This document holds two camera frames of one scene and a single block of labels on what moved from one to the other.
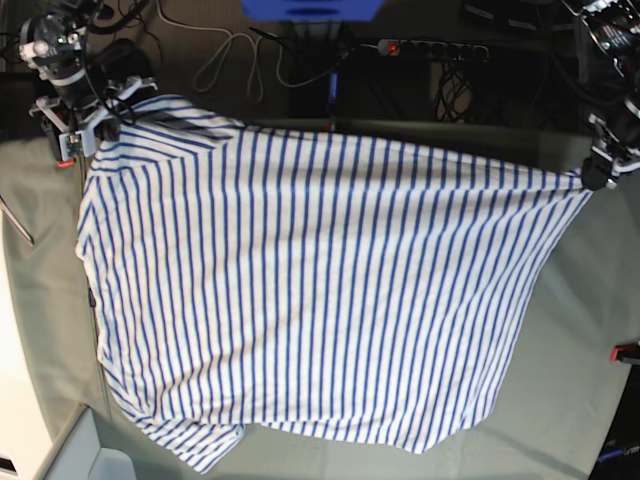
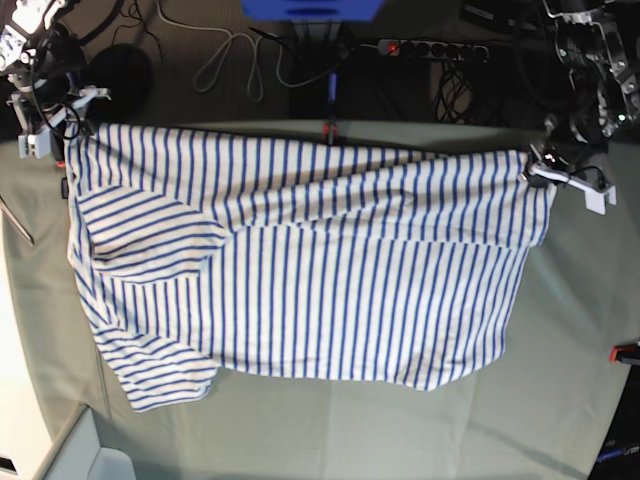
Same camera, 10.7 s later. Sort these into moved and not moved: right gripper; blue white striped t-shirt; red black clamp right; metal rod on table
Moved: blue white striped t-shirt; right gripper
Not moved: red black clamp right; metal rod on table
